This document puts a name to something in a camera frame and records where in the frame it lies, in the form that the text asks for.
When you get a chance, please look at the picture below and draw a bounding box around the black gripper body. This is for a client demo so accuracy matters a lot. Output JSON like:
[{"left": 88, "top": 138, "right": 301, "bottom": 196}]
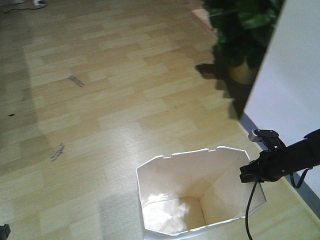
[{"left": 239, "top": 147, "right": 288, "bottom": 183}]

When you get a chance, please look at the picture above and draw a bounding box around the white plastic trash bin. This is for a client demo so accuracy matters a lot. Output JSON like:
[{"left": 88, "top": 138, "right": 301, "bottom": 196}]
[{"left": 136, "top": 146, "right": 267, "bottom": 240}]

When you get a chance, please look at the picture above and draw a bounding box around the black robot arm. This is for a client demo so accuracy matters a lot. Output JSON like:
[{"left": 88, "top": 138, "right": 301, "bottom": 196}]
[{"left": 240, "top": 129, "right": 320, "bottom": 183}]

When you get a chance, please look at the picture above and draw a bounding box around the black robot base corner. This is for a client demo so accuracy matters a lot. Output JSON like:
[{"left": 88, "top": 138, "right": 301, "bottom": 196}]
[{"left": 0, "top": 224, "right": 11, "bottom": 240}]

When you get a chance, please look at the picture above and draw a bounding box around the green potted plant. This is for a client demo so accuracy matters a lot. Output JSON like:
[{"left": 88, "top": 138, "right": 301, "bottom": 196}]
[{"left": 203, "top": 0, "right": 285, "bottom": 85}]

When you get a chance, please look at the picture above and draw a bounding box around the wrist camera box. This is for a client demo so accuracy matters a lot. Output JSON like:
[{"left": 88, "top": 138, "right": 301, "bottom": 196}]
[{"left": 248, "top": 129, "right": 286, "bottom": 151}]

